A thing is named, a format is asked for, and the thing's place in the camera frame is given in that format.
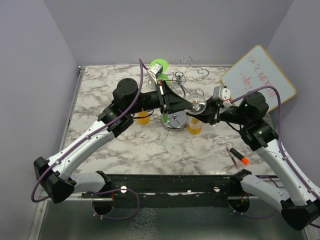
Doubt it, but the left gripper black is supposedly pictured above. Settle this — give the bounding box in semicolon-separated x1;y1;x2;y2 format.
127;79;193;115

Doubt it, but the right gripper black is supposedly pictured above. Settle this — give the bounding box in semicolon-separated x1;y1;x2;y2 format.
186;95;250;126

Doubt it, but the orange plastic goblet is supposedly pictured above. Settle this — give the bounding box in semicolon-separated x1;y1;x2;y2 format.
187;117;203;135
136;111;152;125

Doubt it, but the clear tall glass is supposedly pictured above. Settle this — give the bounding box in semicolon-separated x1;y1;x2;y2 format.
185;93;207;115

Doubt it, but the green plastic wine glass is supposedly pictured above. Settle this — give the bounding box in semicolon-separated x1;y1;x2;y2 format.
147;58;169;90

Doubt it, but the clear wine glass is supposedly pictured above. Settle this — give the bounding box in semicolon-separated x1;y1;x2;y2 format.
146;76;159;91

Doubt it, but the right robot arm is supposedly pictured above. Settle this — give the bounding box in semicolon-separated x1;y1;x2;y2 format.
186;88;320;231

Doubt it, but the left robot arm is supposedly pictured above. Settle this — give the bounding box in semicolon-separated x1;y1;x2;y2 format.
33;78;192;204

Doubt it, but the chrome wine glass rack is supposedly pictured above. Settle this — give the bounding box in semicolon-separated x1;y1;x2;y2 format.
160;55;209;131

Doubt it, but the red pen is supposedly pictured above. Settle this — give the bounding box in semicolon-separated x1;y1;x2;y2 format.
225;147;239;169

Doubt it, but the black orange highlighter marker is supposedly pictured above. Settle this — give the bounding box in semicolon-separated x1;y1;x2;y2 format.
230;147;250;165

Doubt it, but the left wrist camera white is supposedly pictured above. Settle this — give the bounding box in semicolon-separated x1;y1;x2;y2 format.
147;62;163;78

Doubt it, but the small whiteboard yellow frame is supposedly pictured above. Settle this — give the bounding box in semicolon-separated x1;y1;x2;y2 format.
221;45;297;104

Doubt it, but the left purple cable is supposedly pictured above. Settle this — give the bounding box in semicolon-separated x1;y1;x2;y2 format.
30;58;151;203

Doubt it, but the purple cable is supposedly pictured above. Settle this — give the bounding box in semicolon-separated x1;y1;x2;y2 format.
229;85;320;229
30;58;151;203

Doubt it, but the black front rail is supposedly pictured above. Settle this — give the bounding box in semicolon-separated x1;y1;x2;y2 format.
81;174;245;209

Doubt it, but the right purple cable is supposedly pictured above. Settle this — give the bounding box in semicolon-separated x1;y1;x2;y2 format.
229;85;320;229

